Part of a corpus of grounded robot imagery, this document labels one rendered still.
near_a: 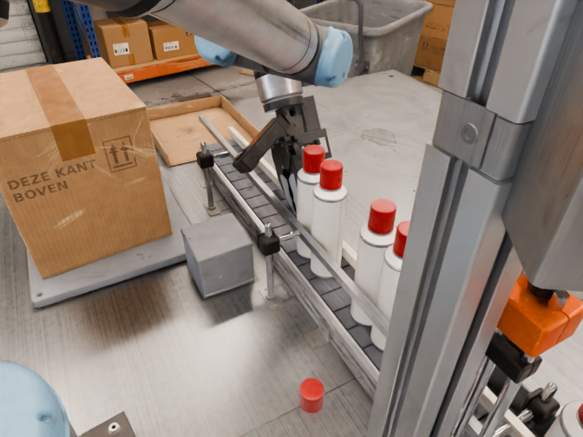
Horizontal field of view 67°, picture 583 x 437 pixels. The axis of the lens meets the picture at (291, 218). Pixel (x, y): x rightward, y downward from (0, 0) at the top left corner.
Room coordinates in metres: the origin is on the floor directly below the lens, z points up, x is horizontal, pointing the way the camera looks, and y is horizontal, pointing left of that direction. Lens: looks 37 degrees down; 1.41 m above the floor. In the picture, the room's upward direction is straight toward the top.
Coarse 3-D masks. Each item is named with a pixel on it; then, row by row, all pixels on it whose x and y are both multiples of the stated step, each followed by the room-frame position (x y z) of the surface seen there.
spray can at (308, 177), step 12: (312, 156) 0.58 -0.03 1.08; (312, 168) 0.58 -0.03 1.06; (300, 180) 0.58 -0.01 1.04; (312, 180) 0.58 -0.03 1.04; (300, 192) 0.58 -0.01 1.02; (312, 192) 0.57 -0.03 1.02; (300, 204) 0.58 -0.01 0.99; (300, 216) 0.58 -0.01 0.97; (300, 240) 0.58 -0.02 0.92; (300, 252) 0.58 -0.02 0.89
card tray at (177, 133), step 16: (160, 112) 1.27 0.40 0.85; (176, 112) 1.29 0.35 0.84; (192, 112) 1.31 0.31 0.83; (208, 112) 1.31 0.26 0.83; (224, 112) 1.31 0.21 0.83; (160, 128) 1.19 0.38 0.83; (176, 128) 1.19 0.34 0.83; (192, 128) 1.19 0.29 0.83; (224, 128) 1.19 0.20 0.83; (240, 128) 1.19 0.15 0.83; (256, 128) 1.12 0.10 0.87; (160, 144) 1.03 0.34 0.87; (176, 144) 1.10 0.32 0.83; (192, 144) 1.10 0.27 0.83; (208, 144) 1.10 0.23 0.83; (176, 160) 1.00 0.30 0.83; (192, 160) 1.00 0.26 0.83
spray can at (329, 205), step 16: (336, 160) 0.56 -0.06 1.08; (320, 176) 0.55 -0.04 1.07; (336, 176) 0.54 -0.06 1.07; (320, 192) 0.54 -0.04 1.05; (336, 192) 0.54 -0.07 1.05; (320, 208) 0.53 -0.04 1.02; (336, 208) 0.53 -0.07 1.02; (320, 224) 0.53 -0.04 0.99; (336, 224) 0.53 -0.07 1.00; (320, 240) 0.53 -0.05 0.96; (336, 240) 0.53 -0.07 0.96; (336, 256) 0.53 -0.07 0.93; (320, 272) 0.53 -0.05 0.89
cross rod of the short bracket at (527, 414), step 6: (528, 408) 0.28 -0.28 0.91; (516, 414) 0.28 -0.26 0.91; (522, 414) 0.27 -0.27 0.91; (528, 414) 0.27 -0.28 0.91; (534, 414) 0.28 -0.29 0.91; (522, 420) 0.27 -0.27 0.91; (528, 420) 0.27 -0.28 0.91; (504, 426) 0.26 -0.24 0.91; (510, 426) 0.26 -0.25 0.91; (498, 432) 0.25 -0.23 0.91; (504, 432) 0.25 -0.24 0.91; (510, 432) 0.26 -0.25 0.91
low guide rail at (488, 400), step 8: (232, 128) 1.02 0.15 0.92; (232, 136) 1.01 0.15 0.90; (240, 136) 0.98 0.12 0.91; (240, 144) 0.96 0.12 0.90; (248, 144) 0.94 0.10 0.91; (264, 160) 0.86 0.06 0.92; (264, 168) 0.85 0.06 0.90; (272, 168) 0.83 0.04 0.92; (272, 176) 0.81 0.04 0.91; (344, 248) 0.57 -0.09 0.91; (344, 256) 0.56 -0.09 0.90; (352, 256) 0.55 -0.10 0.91; (352, 264) 0.54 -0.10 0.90; (472, 384) 0.31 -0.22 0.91; (488, 392) 0.30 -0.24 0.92; (480, 400) 0.30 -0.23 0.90; (488, 400) 0.29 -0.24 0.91; (488, 408) 0.29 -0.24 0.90; (504, 416) 0.27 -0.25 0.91; (512, 416) 0.27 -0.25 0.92; (512, 424) 0.26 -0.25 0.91; (520, 424) 0.26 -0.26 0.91; (512, 432) 0.26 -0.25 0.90; (520, 432) 0.25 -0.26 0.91; (528, 432) 0.25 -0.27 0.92
